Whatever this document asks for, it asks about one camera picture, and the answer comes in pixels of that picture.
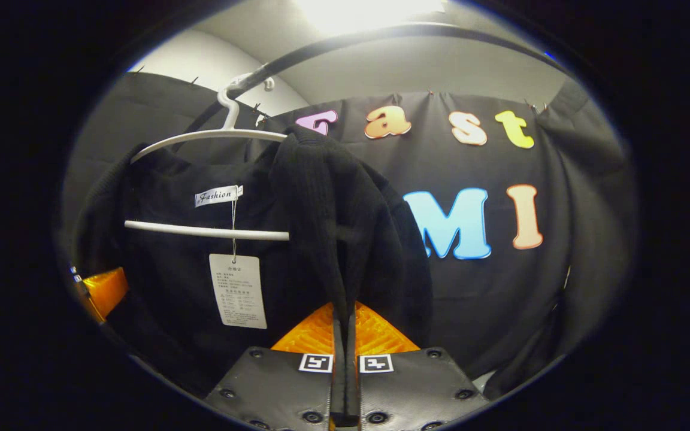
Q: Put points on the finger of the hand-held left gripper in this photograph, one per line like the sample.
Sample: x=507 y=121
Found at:
x=105 y=293

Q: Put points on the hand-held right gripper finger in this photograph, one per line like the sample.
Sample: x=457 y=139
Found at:
x=351 y=383
x=339 y=383

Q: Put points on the black jacket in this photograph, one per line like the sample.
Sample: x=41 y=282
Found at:
x=351 y=227

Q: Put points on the white clothes hanger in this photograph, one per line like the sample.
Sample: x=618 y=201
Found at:
x=201 y=230

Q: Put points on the black metal clothes rack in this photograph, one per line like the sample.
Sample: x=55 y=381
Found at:
x=417 y=29

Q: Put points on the black backdrop cloth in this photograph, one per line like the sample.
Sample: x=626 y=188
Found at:
x=489 y=299

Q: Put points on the large ceiling light panel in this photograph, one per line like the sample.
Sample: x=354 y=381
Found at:
x=369 y=15

